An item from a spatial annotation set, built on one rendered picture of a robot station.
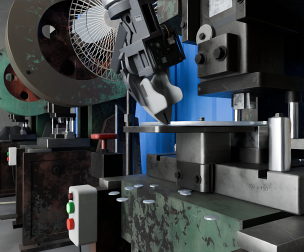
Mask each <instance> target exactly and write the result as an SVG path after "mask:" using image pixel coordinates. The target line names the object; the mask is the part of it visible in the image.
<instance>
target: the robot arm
mask: <svg viewBox="0 0 304 252"><path fill-rule="evenodd" d="M101 1H102V4H103V6H104V9H106V10H108V11H107V13H108V15H109V18H110V20H118V19H121V21H122V22H120V23H119V26H118V31H117V35H116V40H115V45H114V49H113V54H112V58H111V63H110V68H111V69H112V70H113V71H114V73H115V74H116V75H118V74H120V73H121V74H122V76H123V81H124V84H125V87H126V89H127V90H128V92H129V93H130V95H131V96H132V97H133V98H134V99H135V100H136V101H137V102H138V104H139V105H140V106H142V107H143V108H144V109H145V110H146V111H147V112H148V113H149V114H150V115H151V116H152V117H153V118H154V119H156V120H157V121H158V122H160V123H162V124H163V125H168V124H169V123H170V122H171V117H172V105H174V104H176V103H177V102H179V101H181V100H182V99H183V92H182V90H181V89H180V88H179V87H177V86H175V85H173V84H172V83H171V81H170V69H169V67H172V66H174V65H177V64H179V63H181V62H183V60H185V59H186V56H185V53H184V50H183V47H182V44H181V41H180V38H179V35H178V32H177V30H176V28H172V29H168V27H167V26H166V25H165V24H163V25H160V24H159V21H158V18H157V15H156V13H155V10H154V7H153V3H155V2H156V1H158V0H101ZM161 26H165V27H166V28H164V29H163V28H162V27H161ZM154 74H155V75H154ZM151 75H154V76H153V78H152V79H151V81H150V80H149V79H147V78H145V79H143V78H144V76H146V77H147V76H151ZM142 79H143V80H142Z"/></svg>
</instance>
